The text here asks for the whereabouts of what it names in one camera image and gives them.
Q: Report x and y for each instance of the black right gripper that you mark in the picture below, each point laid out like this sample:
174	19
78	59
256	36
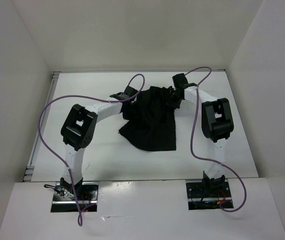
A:
170	103

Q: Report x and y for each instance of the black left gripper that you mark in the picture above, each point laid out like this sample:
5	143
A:
131	103

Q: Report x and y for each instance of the black pleated skirt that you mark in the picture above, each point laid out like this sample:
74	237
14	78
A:
151	124

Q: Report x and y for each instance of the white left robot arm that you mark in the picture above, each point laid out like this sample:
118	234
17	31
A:
78	132

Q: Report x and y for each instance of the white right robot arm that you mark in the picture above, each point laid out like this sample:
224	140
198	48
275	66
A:
216	125

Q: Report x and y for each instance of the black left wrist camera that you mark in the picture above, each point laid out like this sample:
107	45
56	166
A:
128	91

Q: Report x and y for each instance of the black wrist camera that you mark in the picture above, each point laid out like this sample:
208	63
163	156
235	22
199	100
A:
180	81
128	91

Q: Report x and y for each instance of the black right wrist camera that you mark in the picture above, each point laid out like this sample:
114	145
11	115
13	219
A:
180	81

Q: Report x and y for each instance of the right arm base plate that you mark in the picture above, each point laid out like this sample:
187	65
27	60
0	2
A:
201	198

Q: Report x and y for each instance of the aluminium table frame rail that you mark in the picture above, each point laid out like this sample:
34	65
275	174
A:
29	170

